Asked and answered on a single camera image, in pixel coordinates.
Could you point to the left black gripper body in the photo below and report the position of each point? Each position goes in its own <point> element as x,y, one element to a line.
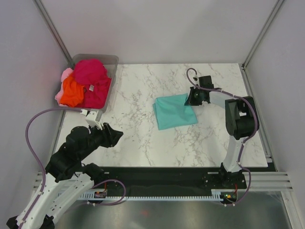
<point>97,138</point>

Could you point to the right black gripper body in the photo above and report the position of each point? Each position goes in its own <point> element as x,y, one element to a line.
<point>198,100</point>

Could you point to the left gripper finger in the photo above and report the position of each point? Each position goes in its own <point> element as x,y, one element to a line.
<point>106,129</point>
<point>114,137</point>

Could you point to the teal t shirt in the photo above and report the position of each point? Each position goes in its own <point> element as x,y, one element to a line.
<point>170,112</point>

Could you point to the clear plastic bin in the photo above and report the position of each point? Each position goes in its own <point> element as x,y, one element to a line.
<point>110,62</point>

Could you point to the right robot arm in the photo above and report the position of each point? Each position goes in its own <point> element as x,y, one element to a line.
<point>241,120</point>

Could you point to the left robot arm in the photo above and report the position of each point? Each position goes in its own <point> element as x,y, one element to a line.
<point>65,179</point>

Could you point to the orange t shirt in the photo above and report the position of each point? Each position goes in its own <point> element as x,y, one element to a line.
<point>73,92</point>

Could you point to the magenta t shirt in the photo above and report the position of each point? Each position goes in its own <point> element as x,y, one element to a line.
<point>93,76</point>

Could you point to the light pink t shirt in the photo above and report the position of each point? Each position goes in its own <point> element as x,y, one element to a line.
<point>64,75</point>

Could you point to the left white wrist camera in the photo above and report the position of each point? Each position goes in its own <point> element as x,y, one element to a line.
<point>93,118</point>

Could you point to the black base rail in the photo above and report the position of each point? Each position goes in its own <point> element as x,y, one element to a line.
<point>171,181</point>

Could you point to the white slotted cable duct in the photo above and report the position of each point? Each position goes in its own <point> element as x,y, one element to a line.
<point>92,196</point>

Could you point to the right aluminium frame post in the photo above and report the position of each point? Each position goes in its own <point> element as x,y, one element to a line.
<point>266,26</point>

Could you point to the aluminium frame post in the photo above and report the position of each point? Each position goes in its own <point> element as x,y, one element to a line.
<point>48,21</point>
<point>266,26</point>

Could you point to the left aluminium frame post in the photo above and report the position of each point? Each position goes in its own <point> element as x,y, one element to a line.
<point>48,21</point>

